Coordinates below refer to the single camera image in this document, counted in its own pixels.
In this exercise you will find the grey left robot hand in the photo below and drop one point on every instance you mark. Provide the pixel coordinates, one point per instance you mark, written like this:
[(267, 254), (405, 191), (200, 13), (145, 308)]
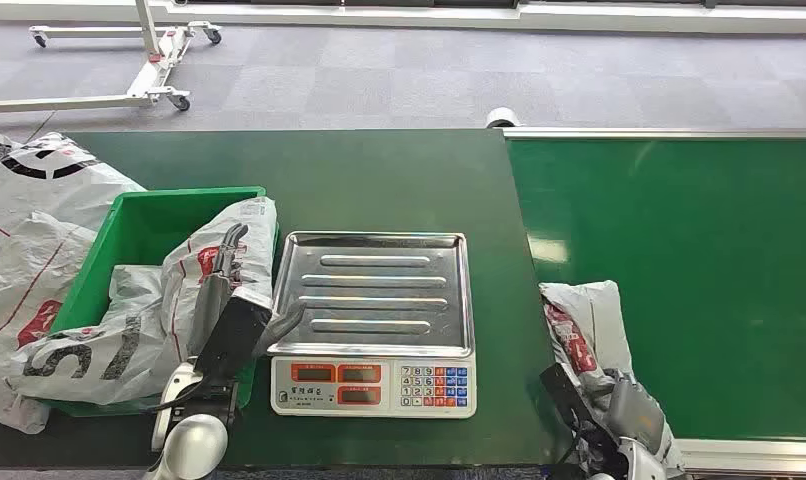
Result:
[(207, 318)]

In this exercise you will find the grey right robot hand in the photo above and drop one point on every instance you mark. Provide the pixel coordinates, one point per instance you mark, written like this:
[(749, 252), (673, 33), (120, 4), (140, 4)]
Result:
[(635, 414)]

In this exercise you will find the grey white red-printed courier package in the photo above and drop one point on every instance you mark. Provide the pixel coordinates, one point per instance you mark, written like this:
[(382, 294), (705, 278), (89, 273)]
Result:
[(588, 318)]

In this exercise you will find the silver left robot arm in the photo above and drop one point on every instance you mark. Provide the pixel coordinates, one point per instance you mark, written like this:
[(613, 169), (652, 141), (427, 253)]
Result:
[(194, 444)]

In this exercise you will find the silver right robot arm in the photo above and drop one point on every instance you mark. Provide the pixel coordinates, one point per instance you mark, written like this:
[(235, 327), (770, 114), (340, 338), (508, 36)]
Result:
[(575, 411)]

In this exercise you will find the white courier bag red logo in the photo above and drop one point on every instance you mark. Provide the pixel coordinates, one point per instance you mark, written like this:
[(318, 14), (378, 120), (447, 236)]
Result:
[(257, 258)]

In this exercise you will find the white courier bag black letters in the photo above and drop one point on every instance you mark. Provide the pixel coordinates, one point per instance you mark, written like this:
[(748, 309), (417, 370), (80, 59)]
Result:
[(105, 358)]

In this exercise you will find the green plastic bin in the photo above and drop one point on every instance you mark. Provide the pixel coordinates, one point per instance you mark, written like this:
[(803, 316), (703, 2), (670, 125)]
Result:
[(144, 225)]

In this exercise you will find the white scale with steel tray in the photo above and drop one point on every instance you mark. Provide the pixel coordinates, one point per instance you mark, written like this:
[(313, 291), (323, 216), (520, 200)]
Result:
[(376, 298)]

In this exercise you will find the large white sack red lines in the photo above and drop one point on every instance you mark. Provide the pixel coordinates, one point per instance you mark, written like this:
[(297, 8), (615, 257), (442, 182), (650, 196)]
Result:
[(19, 278)]

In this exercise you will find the white tape roll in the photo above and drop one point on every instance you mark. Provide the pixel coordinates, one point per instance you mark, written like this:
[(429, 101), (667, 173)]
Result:
[(502, 118)]

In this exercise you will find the green conveyor belt silver frame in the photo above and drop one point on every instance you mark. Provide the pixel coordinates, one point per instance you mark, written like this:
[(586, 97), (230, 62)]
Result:
[(694, 265)]

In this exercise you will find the white wheeled stand frame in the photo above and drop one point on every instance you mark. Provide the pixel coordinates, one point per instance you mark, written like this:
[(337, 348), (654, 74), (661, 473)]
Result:
[(154, 66)]

